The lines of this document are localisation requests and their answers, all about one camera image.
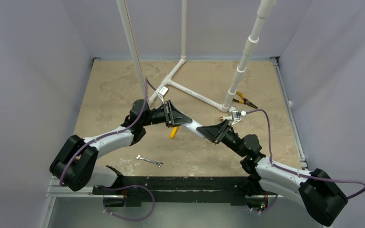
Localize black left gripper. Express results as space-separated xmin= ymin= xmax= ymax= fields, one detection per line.
xmin=141 ymin=101 xmax=192 ymax=128

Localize white remote control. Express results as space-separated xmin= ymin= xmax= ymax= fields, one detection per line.
xmin=181 ymin=117 xmax=205 ymax=139

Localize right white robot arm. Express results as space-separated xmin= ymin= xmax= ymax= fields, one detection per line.
xmin=196 ymin=121 xmax=348 ymax=227

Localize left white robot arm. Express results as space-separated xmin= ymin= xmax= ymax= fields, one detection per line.
xmin=49 ymin=99 xmax=199 ymax=194

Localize silver open-end wrench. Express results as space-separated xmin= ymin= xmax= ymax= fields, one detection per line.
xmin=136 ymin=155 xmax=164 ymax=168

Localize white jointed vertical pipe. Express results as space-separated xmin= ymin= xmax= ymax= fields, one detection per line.
xmin=221 ymin=0 xmax=276 ymax=112

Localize yellow handled screwdriver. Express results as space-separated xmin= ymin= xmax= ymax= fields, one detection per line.
xmin=170 ymin=126 xmax=179 ymax=139

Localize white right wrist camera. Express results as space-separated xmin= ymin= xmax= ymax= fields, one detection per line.
xmin=228 ymin=110 xmax=247 ymax=126

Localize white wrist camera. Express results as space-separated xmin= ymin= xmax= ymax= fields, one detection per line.
xmin=155 ymin=86 xmax=169 ymax=104
xmin=228 ymin=110 xmax=247 ymax=126

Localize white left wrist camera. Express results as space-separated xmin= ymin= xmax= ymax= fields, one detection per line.
xmin=155 ymin=86 xmax=169 ymax=104

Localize white PVC pipe frame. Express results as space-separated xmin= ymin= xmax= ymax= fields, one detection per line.
xmin=116 ymin=0 xmax=228 ymax=112

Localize yellow handled pliers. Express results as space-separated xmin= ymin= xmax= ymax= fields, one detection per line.
xmin=232 ymin=91 xmax=258 ymax=109

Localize aluminium frame rail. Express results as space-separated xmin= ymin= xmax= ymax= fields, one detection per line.
xmin=270 ymin=57 xmax=307 ymax=169

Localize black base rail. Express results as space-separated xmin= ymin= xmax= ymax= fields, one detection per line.
xmin=92 ymin=175 xmax=269 ymax=210

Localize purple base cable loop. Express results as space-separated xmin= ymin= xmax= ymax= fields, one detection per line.
xmin=102 ymin=184 xmax=156 ymax=222

